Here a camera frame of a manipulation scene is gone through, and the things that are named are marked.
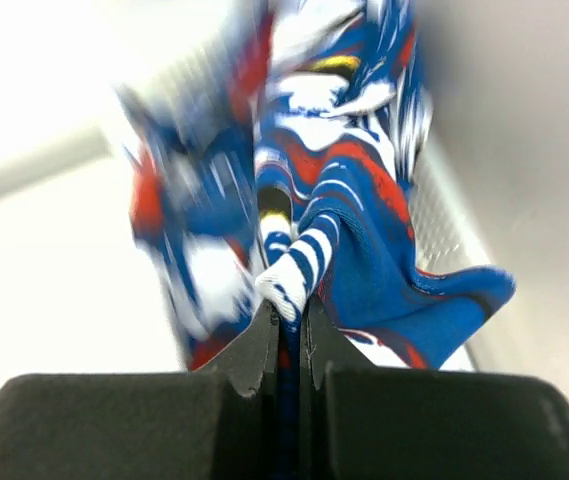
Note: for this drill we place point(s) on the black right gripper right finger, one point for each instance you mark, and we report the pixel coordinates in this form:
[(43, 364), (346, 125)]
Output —
[(361, 421)]

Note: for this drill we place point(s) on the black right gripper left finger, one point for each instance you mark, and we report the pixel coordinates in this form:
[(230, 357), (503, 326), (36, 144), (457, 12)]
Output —
[(213, 423)]

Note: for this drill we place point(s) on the blue white red patterned trousers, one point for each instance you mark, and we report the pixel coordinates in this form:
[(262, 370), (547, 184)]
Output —
[(286, 175)]

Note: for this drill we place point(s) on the white plastic mesh basket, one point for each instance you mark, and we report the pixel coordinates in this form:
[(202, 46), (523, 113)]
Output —
[(447, 234)]

